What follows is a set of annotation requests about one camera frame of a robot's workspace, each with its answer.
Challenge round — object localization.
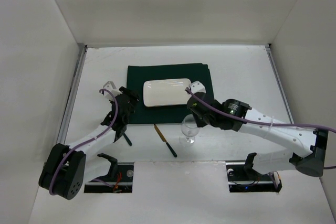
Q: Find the clear wine glass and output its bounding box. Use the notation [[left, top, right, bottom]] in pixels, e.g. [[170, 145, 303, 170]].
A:
[[179, 114, 200, 147]]

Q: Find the white rectangular plate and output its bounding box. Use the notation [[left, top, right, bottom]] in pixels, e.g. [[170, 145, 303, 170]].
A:
[[143, 78, 191, 108]]

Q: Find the gold fork green handle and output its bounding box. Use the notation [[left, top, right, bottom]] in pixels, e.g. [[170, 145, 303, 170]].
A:
[[123, 134, 133, 146]]

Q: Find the gold knife green handle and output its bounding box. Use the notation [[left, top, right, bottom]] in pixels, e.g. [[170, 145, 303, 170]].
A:
[[154, 124, 177, 158]]

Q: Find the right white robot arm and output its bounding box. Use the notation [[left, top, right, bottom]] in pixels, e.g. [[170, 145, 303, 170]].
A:
[[186, 88, 329, 177]]

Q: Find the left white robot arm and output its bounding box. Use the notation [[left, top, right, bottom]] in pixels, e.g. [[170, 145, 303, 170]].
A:
[[38, 87, 140, 200]]

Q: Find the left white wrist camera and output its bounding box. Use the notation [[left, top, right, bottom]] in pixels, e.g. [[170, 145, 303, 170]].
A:
[[103, 81, 118, 95]]

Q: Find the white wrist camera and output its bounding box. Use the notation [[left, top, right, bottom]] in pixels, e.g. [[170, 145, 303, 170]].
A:
[[103, 81, 118, 95], [188, 81, 206, 94]]

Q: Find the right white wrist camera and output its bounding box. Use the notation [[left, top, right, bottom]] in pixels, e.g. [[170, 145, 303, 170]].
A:
[[188, 81, 206, 94]]

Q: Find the left aluminium table rail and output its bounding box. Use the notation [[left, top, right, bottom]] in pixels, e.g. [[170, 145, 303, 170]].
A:
[[56, 43, 87, 144]]

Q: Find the aluminium table rail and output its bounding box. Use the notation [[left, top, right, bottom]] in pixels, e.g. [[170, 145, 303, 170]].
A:
[[265, 44, 293, 123], [56, 43, 87, 144]]

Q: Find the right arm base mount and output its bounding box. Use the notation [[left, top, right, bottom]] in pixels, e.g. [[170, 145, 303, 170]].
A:
[[226, 153, 282, 193]]

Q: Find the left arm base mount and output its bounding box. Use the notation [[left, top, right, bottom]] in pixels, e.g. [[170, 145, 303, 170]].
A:
[[83, 153, 134, 194]]

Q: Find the right aluminium table rail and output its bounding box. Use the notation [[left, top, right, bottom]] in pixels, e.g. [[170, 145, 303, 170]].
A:
[[265, 44, 293, 123]]

